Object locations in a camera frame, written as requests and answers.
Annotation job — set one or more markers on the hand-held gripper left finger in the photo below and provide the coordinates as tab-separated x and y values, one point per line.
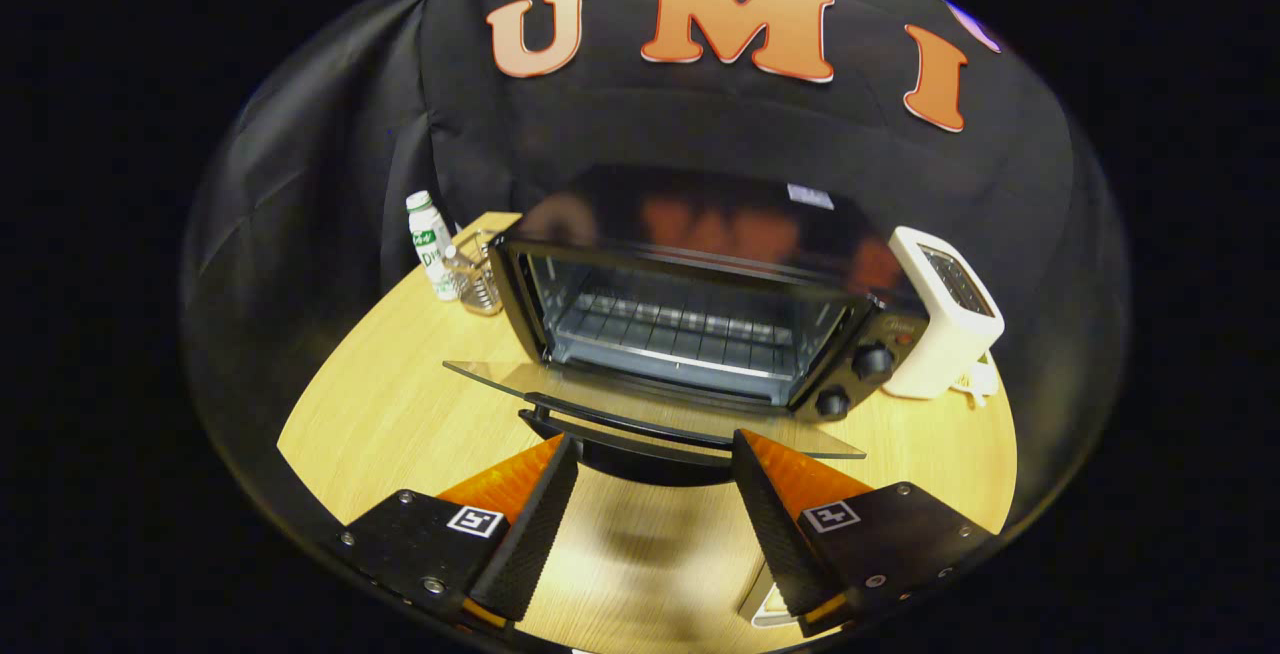
530	534

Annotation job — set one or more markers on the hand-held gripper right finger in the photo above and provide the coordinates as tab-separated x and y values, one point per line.
775	534

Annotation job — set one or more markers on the black toaster oven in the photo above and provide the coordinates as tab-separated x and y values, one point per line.
720	224

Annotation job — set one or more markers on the white pop-up toaster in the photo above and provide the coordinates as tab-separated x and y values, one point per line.
940	334

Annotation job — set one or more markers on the white ribbed plate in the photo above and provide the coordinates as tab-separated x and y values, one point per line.
765	602

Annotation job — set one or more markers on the clear glass jar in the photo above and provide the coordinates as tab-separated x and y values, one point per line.
478	279

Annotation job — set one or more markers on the white green-label bottle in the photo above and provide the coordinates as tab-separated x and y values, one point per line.
430	244

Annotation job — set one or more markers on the black backdrop cloth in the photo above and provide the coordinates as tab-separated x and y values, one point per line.
700	124

